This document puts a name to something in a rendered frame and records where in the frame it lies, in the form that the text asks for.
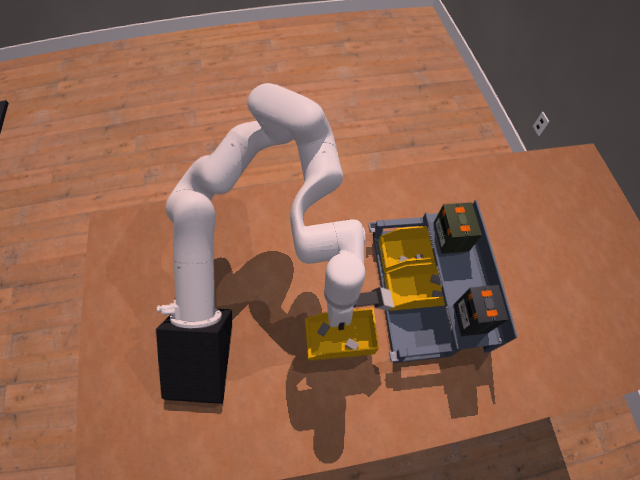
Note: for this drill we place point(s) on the grey metal shelf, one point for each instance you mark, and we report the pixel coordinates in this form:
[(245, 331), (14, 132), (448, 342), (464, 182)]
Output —
[(424, 331)]

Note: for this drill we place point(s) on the black tool case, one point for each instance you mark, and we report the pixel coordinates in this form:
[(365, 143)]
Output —
[(480, 310)]

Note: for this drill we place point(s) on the yellow bin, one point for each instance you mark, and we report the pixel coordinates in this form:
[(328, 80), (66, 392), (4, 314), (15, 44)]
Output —
[(413, 282), (406, 242), (362, 329)]

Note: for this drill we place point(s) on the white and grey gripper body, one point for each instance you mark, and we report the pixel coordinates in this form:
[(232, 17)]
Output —
[(337, 316)]

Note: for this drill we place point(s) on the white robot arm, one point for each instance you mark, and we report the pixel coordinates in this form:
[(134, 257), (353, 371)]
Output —
[(193, 214)]

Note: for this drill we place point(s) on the dark olive case with orange latches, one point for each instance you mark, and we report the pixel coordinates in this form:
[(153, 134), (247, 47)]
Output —
[(457, 227)]

